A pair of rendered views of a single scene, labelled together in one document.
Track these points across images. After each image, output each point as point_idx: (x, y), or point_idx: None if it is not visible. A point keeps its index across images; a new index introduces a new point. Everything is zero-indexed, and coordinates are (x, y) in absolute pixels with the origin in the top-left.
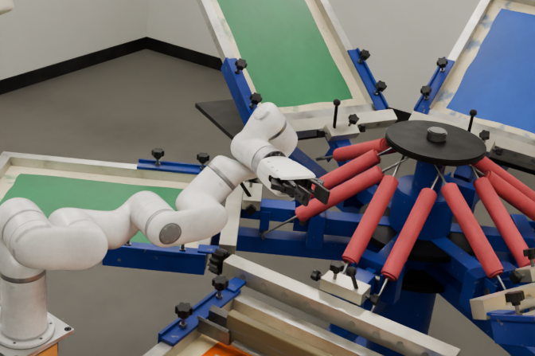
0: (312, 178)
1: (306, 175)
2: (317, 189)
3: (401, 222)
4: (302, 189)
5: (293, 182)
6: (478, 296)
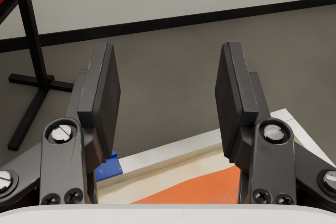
0: (33, 206)
1: (94, 210)
2: (106, 119)
3: None
4: (248, 73)
5: (266, 162)
6: None
